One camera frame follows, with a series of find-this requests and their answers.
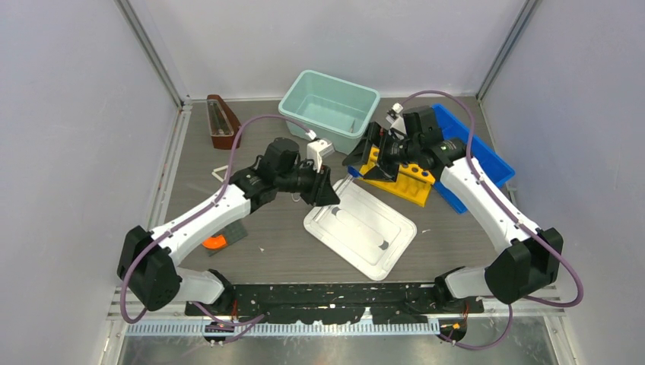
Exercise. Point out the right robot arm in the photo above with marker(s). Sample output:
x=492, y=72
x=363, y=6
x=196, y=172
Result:
x=527, y=255

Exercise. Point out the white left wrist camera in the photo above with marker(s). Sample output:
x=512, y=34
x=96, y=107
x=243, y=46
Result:
x=317, y=150

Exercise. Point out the brown wooden metronome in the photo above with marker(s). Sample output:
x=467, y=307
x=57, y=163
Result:
x=222, y=122

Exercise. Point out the white clay triangle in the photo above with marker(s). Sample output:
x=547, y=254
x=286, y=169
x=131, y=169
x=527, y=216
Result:
x=221, y=174

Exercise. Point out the blue divided plastic tray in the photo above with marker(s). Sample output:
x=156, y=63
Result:
x=497, y=169

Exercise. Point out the yellow test tube rack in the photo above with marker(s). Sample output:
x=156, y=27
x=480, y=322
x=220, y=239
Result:
x=413, y=184

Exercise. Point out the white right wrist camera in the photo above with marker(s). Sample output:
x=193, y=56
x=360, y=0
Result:
x=394, y=119

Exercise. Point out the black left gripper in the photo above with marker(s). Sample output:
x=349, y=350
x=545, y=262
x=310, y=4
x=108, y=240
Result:
x=320, y=188

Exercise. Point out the white plastic bin lid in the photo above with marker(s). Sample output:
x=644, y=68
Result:
x=372, y=240

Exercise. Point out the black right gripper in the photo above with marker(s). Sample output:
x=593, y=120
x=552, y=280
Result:
x=362, y=151

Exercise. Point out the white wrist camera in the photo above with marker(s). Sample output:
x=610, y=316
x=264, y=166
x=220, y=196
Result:
x=317, y=150
x=394, y=119

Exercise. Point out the grey brick plate orange piece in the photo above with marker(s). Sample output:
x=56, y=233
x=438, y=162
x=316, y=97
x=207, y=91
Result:
x=228, y=236

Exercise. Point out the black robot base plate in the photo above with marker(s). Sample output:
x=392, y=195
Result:
x=336, y=304

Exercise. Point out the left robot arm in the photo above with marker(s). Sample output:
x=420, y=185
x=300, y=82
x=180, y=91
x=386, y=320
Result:
x=149, y=265

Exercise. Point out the mint green plastic bin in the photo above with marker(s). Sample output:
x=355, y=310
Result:
x=328, y=105

